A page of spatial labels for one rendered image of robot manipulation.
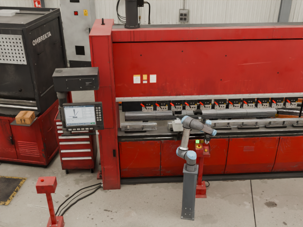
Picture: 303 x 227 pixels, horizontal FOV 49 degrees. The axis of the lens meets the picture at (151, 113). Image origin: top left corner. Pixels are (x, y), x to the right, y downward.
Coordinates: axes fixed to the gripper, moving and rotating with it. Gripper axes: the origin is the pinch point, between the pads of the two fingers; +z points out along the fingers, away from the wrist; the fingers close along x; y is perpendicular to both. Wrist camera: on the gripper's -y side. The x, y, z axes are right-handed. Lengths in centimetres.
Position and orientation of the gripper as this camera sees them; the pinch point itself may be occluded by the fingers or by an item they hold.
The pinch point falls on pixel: (206, 143)
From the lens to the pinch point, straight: 455.2
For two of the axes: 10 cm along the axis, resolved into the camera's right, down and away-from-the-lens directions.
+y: 0.4, -5.5, 8.3
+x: -10.0, -0.1, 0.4
